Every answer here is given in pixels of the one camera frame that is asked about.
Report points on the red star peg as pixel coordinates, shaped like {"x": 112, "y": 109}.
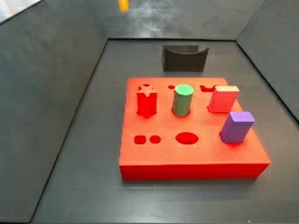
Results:
{"x": 146, "y": 100}

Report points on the red peg board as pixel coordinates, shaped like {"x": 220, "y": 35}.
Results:
{"x": 168, "y": 147}

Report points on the purple rectangular peg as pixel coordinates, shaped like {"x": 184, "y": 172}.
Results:
{"x": 237, "y": 126}

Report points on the yellow square-circle peg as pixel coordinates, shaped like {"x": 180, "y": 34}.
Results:
{"x": 124, "y": 5}

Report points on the green cylinder peg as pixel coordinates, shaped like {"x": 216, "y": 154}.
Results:
{"x": 184, "y": 93}

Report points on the black curved holder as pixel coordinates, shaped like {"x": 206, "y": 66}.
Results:
{"x": 185, "y": 58}

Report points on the pink-red rectangular peg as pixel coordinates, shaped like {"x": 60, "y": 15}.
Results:
{"x": 224, "y": 99}

